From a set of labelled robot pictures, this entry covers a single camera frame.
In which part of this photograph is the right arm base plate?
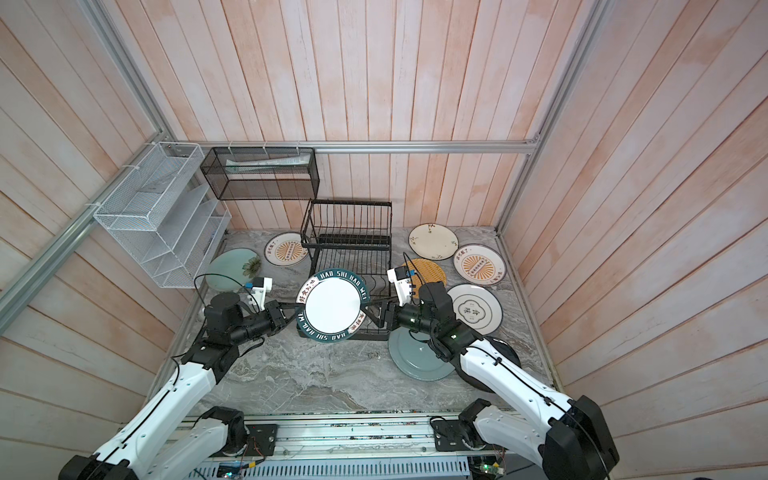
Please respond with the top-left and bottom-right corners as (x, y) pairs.
(428, 416), (506, 453)

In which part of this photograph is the cream plate with berry sprigs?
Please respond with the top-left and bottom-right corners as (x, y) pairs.
(408, 223), (459, 261)

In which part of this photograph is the pale green leaf plate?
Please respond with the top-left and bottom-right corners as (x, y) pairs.
(204, 248), (262, 292)

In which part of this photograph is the aluminium wall frame rail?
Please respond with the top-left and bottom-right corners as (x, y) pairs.
(193, 140), (538, 154)

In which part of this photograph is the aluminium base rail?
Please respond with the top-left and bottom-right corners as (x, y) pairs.
(101, 411), (601, 466)

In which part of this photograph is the black mesh wall basket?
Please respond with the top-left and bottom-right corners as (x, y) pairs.
(201, 146), (320, 201)

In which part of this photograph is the black wire dish rack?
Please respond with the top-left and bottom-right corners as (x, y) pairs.
(300, 199), (394, 341)

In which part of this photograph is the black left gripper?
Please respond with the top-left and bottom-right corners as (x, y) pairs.
(230, 300), (305, 345)

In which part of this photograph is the white plate dark green rim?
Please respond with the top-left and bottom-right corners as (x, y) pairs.
(296, 268), (371, 343)

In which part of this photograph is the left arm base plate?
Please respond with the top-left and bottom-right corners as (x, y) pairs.
(244, 423), (279, 459)

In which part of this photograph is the white plate black ring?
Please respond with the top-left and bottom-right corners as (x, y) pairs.
(446, 283), (505, 336)

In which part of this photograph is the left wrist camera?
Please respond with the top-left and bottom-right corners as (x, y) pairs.
(245, 277), (273, 312)

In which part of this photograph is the large grey-green plate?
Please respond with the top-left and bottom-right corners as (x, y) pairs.
(388, 328), (454, 382)

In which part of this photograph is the white plate orange sunburst right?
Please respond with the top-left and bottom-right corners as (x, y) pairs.
(453, 244), (507, 286)

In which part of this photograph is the black round plate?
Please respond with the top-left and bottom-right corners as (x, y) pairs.
(455, 336), (521, 393)

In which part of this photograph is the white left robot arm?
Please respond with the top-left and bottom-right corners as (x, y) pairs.
(58, 293), (305, 479)

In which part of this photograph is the white plate orange sunburst left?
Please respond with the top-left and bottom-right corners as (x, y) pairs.
(264, 232), (308, 266)

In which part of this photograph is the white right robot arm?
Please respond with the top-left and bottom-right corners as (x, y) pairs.
(363, 282), (620, 479)

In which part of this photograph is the white plate orange sunburst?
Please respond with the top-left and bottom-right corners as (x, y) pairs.
(264, 232), (308, 266)
(453, 244), (507, 286)

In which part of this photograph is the white mesh wall shelf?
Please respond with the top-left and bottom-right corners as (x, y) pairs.
(95, 142), (231, 289)

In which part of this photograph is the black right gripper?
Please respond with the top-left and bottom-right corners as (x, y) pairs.
(363, 294), (439, 338)

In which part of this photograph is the yellow woven plate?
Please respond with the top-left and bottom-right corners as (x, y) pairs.
(404, 258), (447, 296)

